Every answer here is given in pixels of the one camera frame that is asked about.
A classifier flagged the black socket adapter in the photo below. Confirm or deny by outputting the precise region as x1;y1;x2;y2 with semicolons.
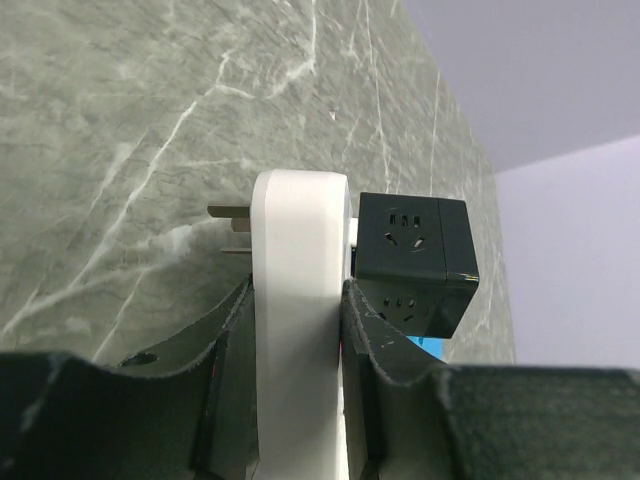
354;192;480;339

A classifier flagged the blue plug adapter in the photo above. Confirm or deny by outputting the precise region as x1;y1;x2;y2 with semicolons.
408;336;444;360

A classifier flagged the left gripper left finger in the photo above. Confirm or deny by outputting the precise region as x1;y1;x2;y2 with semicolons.
1;281;258;479

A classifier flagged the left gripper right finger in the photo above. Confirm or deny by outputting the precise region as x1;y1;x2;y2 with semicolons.
341;281;639;479

